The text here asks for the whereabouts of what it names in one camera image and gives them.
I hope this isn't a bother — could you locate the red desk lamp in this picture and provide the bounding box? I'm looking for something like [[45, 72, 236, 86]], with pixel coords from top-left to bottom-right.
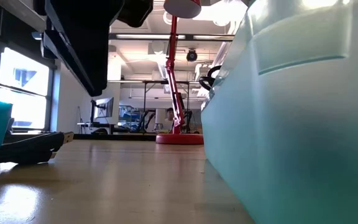
[[155, 0, 204, 146]]

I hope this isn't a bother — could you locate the translucent green plastic bin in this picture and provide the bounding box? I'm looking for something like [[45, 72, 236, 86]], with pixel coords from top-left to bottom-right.
[[200, 0, 358, 224]]

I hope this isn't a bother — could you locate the computer monitor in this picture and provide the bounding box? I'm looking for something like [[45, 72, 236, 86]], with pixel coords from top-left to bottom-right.
[[90, 96, 115, 124]]

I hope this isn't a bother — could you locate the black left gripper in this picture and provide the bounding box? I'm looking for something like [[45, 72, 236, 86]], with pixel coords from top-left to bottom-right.
[[41, 0, 154, 96]]

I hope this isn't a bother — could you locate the large window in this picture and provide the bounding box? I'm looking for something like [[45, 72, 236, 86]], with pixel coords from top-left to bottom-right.
[[0, 46, 55, 131]]

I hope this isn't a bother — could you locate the ceiling light strip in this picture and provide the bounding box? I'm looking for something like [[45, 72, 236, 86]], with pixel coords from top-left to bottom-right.
[[115, 33, 186, 40]]

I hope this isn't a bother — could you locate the black aluminium table frame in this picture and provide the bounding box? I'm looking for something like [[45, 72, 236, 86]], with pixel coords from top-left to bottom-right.
[[73, 133, 158, 141]]

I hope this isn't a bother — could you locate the black USB cable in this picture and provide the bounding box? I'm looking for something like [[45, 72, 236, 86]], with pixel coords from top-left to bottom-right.
[[0, 131, 75, 169], [199, 65, 223, 91]]

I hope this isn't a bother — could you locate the person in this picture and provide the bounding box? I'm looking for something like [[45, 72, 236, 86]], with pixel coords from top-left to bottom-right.
[[163, 107, 177, 131]]

